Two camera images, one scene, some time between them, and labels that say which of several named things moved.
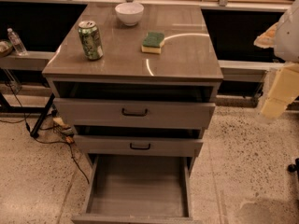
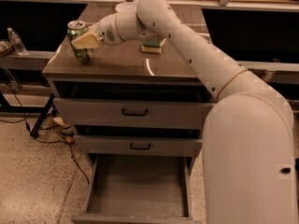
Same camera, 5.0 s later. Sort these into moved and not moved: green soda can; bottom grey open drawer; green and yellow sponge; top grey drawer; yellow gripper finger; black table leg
Moved: yellow gripper finger; green soda can
Not moved: black table leg; bottom grey open drawer; green and yellow sponge; top grey drawer
